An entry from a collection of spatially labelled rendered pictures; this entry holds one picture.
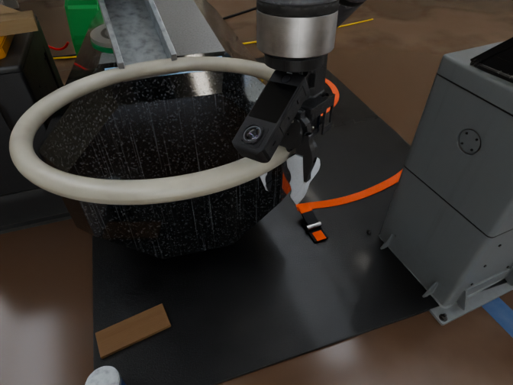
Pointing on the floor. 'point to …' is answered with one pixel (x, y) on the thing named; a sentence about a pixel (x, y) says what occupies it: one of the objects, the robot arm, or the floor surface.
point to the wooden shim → (132, 331)
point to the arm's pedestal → (458, 190)
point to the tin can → (104, 376)
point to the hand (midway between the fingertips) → (279, 192)
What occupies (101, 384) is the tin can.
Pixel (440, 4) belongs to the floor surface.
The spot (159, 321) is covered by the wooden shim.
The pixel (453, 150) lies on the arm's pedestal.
